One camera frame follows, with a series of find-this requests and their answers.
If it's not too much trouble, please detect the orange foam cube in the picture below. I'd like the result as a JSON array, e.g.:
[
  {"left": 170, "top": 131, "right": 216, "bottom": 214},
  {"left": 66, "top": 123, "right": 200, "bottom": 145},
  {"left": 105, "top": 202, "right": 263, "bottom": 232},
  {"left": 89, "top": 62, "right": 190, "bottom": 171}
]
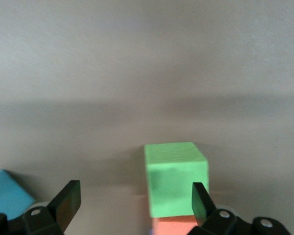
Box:
[{"left": 151, "top": 215, "right": 199, "bottom": 235}]

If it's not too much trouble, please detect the green foam cube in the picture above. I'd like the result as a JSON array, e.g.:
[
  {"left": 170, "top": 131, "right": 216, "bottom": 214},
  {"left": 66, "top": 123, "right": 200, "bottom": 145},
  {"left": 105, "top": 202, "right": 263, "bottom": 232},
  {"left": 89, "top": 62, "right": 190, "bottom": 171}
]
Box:
[{"left": 144, "top": 141, "right": 209, "bottom": 218}]

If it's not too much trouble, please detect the blue foam cube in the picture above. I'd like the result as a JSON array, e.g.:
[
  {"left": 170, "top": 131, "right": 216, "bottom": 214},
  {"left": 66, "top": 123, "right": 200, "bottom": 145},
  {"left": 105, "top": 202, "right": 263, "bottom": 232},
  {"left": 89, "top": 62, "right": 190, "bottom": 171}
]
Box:
[{"left": 0, "top": 168, "right": 37, "bottom": 221}]

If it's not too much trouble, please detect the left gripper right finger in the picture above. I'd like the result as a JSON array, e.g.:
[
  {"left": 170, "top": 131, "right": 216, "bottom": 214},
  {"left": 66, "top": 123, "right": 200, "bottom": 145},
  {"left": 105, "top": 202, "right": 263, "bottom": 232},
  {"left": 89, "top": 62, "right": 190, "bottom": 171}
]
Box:
[{"left": 188, "top": 182, "right": 247, "bottom": 235}]

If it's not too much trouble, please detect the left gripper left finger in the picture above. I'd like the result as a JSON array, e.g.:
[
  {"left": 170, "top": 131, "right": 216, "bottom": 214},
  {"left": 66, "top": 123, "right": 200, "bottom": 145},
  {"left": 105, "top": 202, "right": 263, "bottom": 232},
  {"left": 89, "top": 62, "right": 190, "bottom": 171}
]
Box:
[{"left": 22, "top": 180, "right": 82, "bottom": 235}]

